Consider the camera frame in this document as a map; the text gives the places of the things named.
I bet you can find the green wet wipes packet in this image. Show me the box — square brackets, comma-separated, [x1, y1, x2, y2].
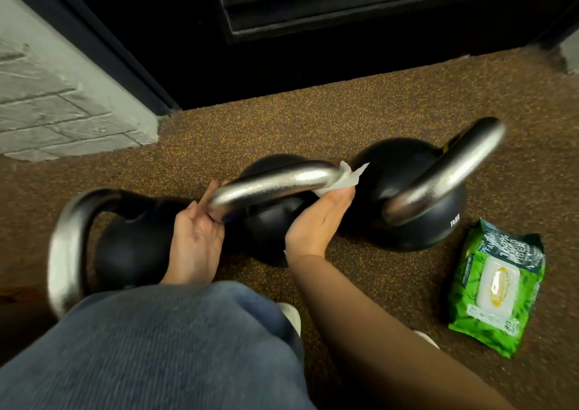
[447, 218, 547, 360]

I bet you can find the black louvred door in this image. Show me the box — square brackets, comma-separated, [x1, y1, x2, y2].
[209, 0, 514, 45]

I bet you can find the person's white shoe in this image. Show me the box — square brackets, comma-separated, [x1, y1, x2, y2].
[275, 302, 302, 338]
[413, 330, 441, 351]

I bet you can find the white wet wipe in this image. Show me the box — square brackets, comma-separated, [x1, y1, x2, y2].
[313, 161, 370, 199]

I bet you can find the person's blue jeans leg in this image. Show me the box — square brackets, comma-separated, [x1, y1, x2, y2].
[0, 281, 318, 410]

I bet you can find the black kettlebell chrome handle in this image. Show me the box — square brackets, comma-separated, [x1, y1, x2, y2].
[47, 187, 193, 321]
[347, 116, 507, 253]
[207, 154, 345, 269]

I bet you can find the person's left hand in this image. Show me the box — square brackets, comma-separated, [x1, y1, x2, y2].
[162, 180, 228, 286]

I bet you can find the person's right forearm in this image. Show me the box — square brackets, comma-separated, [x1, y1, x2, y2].
[289, 254, 517, 410]

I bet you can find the person's right hand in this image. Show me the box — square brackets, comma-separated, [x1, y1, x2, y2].
[284, 186, 356, 265]

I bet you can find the black door frame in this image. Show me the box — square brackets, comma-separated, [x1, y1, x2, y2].
[0, 0, 182, 117]

